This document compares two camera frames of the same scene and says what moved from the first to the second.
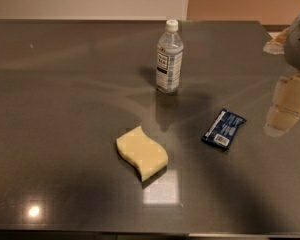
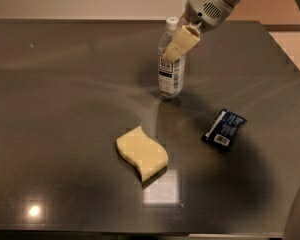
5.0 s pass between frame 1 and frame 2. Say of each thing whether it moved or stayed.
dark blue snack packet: stayed
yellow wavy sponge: stayed
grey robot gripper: moved
